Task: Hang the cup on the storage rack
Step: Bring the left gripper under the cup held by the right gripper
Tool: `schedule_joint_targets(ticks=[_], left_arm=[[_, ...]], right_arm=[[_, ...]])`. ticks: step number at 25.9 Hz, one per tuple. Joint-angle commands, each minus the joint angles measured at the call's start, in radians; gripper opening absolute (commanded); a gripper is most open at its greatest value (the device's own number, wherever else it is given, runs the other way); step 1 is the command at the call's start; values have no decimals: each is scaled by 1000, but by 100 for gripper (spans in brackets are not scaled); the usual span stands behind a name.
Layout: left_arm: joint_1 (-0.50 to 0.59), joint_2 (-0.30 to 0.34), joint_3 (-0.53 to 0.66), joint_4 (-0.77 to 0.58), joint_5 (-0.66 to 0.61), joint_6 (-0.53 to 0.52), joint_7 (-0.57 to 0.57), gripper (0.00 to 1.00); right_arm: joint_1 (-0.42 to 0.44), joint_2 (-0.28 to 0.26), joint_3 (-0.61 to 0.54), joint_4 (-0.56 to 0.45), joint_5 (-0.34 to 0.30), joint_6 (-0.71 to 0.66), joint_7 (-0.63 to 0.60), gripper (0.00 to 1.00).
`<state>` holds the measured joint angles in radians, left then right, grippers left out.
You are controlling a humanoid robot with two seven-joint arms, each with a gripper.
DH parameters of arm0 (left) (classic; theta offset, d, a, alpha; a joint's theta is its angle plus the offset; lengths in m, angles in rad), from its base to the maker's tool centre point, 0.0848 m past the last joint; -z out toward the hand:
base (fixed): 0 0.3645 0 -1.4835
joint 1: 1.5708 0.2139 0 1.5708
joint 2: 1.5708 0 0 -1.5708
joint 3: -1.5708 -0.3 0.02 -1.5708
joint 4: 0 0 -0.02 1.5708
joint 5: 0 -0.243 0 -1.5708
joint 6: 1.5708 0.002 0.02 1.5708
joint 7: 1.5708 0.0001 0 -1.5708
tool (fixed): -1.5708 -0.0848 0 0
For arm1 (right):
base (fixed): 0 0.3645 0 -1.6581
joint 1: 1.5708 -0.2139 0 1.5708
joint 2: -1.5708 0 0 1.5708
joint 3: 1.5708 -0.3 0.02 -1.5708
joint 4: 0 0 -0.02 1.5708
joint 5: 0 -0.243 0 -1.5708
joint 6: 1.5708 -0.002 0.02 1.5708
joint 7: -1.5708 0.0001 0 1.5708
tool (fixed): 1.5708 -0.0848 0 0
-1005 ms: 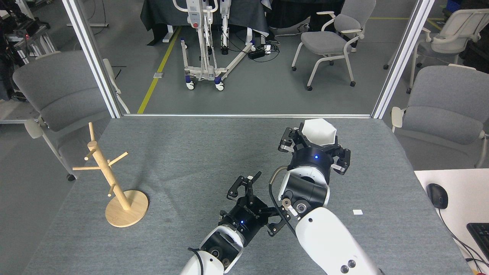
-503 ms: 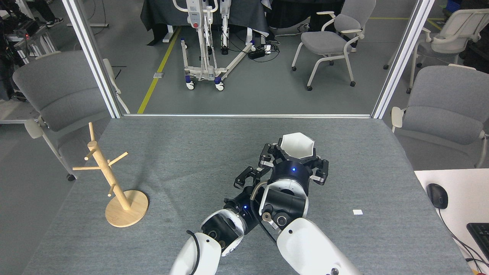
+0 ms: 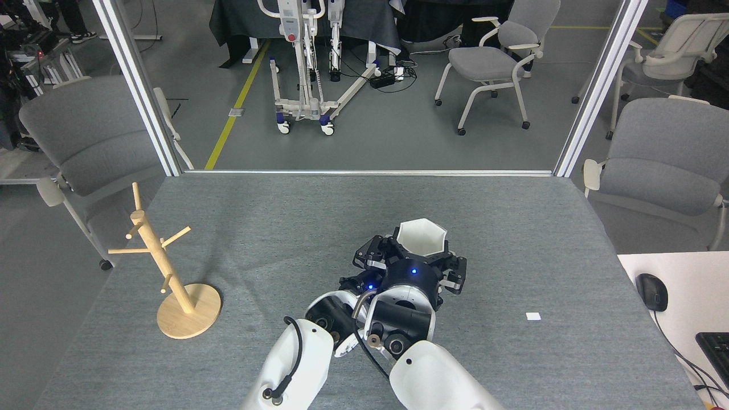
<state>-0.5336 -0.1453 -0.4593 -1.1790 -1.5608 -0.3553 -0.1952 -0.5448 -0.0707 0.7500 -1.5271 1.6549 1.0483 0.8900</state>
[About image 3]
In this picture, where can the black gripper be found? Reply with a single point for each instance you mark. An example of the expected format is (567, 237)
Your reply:
(413, 276)
(364, 283)

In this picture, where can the white hexagonal cup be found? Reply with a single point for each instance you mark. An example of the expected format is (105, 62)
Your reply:
(421, 234)

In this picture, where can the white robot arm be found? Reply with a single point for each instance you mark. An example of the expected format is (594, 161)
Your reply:
(302, 370)
(433, 376)

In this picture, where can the wooden cup rack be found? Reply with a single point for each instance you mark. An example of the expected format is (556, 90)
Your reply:
(188, 313)

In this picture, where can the metal equipment rack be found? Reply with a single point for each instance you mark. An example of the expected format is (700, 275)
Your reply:
(40, 51)

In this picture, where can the white wheeled stand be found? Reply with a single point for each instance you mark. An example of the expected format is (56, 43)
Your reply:
(299, 105)

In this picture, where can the black power strip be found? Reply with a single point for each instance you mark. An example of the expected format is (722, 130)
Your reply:
(383, 80)

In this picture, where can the black computer mouse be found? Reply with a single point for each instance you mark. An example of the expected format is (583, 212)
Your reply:
(652, 291)

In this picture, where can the white desk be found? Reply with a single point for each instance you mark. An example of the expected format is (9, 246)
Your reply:
(695, 285)

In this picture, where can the black draped table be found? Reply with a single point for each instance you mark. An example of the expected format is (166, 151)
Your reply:
(239, 23)

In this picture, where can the black keyboard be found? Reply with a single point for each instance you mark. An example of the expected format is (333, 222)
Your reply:
(717, 350)

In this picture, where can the white chair with armrests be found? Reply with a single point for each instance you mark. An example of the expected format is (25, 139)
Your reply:
(678, 51)

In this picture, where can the person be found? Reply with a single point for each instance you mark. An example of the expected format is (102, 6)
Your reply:
(74, 17)

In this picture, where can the silver frame rail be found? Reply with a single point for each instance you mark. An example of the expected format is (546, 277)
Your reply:
(370, 172)

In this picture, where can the grey chair with white frame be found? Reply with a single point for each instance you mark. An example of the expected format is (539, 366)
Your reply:
(91, 136)
(666, 165)
(484, 62)

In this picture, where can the silver frame post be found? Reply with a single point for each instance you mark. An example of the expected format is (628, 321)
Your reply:
(136, 85)
(598, 85)

